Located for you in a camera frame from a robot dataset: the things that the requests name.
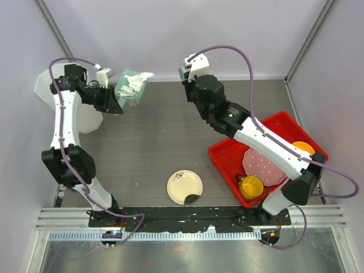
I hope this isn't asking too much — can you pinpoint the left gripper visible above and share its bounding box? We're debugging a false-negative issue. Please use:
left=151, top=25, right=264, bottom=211
left=82, top=84, right=123, bottom=114

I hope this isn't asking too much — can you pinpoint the green hand brush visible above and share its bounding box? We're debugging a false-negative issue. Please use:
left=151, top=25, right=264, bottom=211
left=178, top=66, right=190, bottom=82

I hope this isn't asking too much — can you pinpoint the green dustpan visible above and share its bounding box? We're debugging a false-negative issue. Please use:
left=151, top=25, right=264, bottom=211
left=114, top=70, right=154, bottom=108

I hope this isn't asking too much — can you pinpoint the paper scrap back large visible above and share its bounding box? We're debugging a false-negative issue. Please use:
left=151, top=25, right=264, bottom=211
left=125, top=72, right=154, bottom=92

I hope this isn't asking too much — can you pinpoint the paper scrap back small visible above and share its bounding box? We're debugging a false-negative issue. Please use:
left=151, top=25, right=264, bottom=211
left=117, top=86, right=136, bottom=97

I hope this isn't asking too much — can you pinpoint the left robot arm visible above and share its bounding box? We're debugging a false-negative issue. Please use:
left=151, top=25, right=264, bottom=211
left=34, top=62, right=123, bottom=227

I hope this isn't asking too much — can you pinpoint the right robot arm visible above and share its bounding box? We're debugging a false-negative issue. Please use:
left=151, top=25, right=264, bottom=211
left=180, top=73, right=326, bottom=225

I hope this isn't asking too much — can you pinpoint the clear plastic cup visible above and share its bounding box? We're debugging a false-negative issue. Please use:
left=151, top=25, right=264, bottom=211
left=126, top=99, right=140, bottom=106

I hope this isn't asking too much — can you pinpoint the white translucent trash bin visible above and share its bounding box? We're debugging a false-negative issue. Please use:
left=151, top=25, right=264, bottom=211
left=34, top=62, right=103, bottom=134

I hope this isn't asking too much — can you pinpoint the red plastic tray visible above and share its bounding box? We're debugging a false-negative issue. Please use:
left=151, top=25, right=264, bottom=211
left=208, top=111, right=329, bottom=208

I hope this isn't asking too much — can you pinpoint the cream round plate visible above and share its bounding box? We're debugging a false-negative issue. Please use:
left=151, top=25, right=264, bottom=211
left=167, top=170, right=203, bottom=205

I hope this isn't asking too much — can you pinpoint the pink dotted plate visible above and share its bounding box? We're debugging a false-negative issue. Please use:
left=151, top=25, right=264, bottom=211
left=242, top=148, right=287, bottom=187

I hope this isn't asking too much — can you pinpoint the yellow cup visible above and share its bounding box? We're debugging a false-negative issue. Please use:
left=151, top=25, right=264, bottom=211
left=235, top=173, right=264, bottom=200

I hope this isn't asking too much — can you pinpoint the orange bowl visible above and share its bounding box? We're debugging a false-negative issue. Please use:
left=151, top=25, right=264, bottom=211
left=292, top=141, right=315, bottom=155

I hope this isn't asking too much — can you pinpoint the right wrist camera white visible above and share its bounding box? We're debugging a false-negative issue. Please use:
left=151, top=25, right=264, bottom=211
left=183, top=53, right=209, bottom=82

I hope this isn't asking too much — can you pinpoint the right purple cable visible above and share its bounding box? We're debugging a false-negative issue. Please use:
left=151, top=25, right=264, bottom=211
left=187, top=45, right=359, bottom=250

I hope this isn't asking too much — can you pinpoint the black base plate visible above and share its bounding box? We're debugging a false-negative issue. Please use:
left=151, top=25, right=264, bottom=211
left=86, top=206, right=291, bottom=233

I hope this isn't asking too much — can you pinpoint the white cable duct strip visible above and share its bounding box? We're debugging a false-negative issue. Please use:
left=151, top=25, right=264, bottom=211
left=48, top=229, right=261, bottom=242

